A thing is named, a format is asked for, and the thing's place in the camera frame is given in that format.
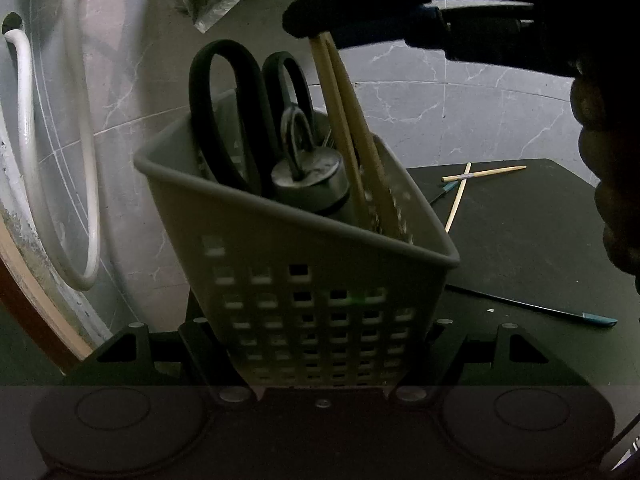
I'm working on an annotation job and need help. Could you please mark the person's right hand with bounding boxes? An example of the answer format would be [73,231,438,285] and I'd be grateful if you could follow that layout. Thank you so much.
[570,55,640,291]

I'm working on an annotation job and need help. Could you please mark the white hose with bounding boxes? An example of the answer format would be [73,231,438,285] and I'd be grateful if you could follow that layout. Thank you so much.
[2,0,102,291]

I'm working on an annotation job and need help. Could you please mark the metal-handled kitchen tool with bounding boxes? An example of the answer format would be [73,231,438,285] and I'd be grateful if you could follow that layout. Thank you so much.
[270,105,351,218]

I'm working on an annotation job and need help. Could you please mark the black-handled scissors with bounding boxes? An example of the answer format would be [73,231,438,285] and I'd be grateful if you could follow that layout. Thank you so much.
[188,40,316,198]

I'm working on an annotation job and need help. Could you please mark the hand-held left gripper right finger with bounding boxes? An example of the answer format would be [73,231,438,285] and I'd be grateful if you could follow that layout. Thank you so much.
[387,321,596,403]

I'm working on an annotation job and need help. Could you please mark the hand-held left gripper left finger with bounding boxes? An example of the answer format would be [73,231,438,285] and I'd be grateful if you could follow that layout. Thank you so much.
[67,319,258,406]

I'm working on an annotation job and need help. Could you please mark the dark blue-tipped chopstick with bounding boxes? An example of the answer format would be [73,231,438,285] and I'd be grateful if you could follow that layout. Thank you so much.
[429,181,461,203]
[444,284,619,327]

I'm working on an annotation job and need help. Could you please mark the brown wooden door frame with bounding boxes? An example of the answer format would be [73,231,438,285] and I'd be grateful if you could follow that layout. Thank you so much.
[0,220,96,371]

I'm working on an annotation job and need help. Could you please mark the white perforated utensil basket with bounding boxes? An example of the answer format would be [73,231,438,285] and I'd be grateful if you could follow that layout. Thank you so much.
[134,91,461,395]

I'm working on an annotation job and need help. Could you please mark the grey panel door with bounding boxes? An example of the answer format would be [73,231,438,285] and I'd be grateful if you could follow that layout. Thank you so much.
[0,300,76,386]

